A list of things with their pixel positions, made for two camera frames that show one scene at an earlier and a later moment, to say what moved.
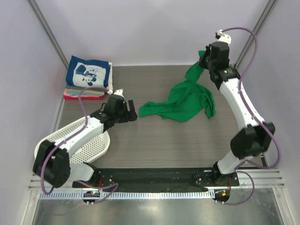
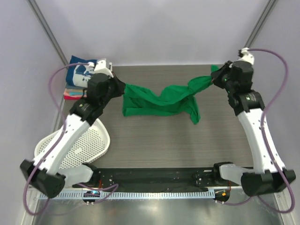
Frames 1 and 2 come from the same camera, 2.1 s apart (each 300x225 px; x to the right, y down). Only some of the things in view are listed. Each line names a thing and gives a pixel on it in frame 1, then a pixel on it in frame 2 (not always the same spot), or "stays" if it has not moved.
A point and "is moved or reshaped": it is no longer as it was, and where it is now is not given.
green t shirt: (188, 100) is moved or reshaped
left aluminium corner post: (48, 30) stays
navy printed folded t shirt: (87, 73) stays
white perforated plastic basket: (87, 149) stays
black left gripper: (131, 116) -> (119, 86)
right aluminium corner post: (268, 8) stays
